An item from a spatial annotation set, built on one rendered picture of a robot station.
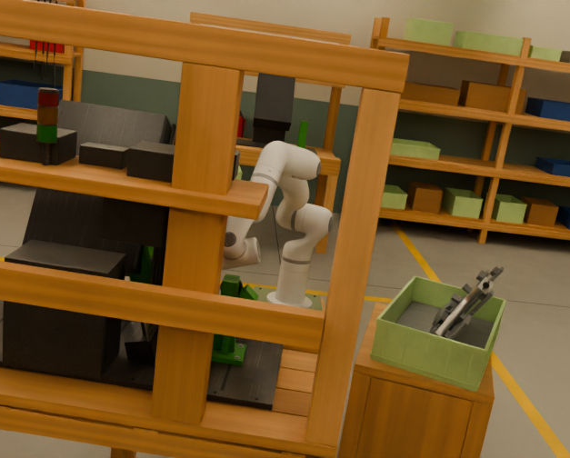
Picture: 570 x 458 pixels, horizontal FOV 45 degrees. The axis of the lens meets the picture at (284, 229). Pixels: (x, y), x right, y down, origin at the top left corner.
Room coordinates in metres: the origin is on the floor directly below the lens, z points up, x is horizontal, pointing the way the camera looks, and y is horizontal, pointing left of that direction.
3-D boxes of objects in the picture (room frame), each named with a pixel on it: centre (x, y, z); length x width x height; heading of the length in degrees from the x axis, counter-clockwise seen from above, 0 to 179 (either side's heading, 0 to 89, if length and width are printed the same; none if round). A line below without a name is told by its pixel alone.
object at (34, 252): (1.88, 0.62, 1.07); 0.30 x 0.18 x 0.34; 88
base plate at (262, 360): (2.01, 0.50, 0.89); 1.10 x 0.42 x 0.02; 88
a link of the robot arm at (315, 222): (2.64, -0.10, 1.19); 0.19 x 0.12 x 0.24; 72
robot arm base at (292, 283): (2.65, -0.06, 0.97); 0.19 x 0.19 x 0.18
